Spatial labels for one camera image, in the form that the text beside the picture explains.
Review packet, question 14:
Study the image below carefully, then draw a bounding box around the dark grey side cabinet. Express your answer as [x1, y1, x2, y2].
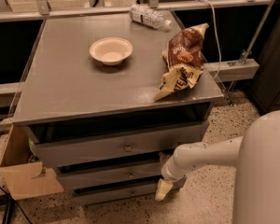
[245, 0, 280, 114]

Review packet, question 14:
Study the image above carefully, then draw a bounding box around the grey middle drawer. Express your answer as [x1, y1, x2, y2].
[57, 152, 162, 189]

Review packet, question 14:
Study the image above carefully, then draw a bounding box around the white paper bowl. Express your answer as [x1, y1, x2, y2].
[90, 37, 133, 66]

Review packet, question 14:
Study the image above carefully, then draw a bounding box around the grey top drawer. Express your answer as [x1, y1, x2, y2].
[35, 121, 208, 167]

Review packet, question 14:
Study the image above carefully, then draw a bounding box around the metal frame rail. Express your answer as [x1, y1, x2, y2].
[0, 0, 273, 96]

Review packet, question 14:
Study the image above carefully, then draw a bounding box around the grey hanging cable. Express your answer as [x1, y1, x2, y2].
[195, 0, 222, 80]

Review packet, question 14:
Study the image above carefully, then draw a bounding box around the grey bottom drawer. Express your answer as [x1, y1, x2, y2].
[73, 175, 161, 205]

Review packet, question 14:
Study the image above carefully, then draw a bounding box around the black floor cable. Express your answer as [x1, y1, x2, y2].
[0, 119, 34, 224]

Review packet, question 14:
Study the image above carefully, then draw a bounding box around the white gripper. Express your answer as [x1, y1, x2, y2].
[155, 152, 185, 201]

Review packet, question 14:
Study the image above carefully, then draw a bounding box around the grey drawer cabinet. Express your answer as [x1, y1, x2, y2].
[10, 10, 224, 207]

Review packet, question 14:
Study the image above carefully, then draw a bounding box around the cardboard box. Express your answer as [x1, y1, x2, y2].
[0, 126, 63, 201]

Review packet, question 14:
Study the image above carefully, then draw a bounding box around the grey drawer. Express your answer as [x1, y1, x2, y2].
[57, 152, 162, 189]
[35, 121, 208, 167]
[73, 175, 161, 205]

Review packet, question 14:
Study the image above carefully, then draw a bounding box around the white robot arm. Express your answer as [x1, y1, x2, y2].
[155, 110, 280, 224]

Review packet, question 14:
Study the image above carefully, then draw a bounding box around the clear plastic water bottle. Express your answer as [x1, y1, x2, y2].
[129, 4, 172, 30]

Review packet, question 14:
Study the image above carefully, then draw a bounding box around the brown yellow chip bag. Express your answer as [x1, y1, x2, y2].
[154, 23, 209, 101]

